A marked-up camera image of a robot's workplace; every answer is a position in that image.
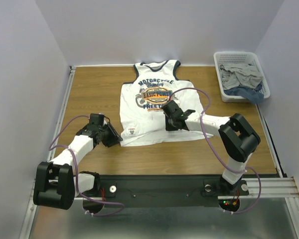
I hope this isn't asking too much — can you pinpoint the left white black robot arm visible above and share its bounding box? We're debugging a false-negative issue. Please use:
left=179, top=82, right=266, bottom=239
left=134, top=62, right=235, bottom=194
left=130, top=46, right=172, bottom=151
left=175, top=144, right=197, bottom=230
left=33, top=114, right=122, bottom=210

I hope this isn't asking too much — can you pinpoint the white printed tank top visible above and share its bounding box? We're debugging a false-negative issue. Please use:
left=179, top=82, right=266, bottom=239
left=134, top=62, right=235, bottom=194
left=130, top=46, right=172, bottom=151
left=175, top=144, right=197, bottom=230
left=120, top=60, right=204, bottom=147

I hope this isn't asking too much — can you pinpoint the aluminium front frame rail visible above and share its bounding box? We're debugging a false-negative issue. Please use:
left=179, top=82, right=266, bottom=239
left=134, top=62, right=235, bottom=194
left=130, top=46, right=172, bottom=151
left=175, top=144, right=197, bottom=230
left=244, top=177, right=299, bottom=239

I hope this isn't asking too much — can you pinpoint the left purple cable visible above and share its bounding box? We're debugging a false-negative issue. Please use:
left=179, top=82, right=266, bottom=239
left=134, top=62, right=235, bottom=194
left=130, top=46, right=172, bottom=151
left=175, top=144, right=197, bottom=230
left=48, top=114, right=125, bottom=217

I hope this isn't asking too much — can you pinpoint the aluminium table edge rail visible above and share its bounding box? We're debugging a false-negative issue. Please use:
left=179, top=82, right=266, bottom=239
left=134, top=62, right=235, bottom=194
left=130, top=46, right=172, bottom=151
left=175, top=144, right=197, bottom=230
left=31, top=65, right=77, bottom=200

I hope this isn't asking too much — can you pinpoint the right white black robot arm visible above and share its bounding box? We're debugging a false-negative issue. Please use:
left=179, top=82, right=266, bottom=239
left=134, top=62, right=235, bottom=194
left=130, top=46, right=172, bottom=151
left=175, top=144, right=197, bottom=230
left=162, top=101, right=261, bottom=194

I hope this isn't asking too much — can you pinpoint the white perforated plastic basket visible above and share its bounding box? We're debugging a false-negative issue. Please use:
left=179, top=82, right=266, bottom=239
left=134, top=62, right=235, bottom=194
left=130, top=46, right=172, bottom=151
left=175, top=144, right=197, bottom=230
left=214, top=51, right=271, bottom=104

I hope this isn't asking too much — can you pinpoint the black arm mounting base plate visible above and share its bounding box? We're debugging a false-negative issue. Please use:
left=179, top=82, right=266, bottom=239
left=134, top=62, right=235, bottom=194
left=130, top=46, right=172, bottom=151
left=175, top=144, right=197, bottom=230
left=71, top=174, right=250, bottom=209

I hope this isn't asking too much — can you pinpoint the grey tank top in basket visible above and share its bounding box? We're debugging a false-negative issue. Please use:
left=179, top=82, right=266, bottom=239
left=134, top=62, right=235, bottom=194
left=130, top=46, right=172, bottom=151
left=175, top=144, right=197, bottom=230
left=219, top=63, right=263, bottom=90

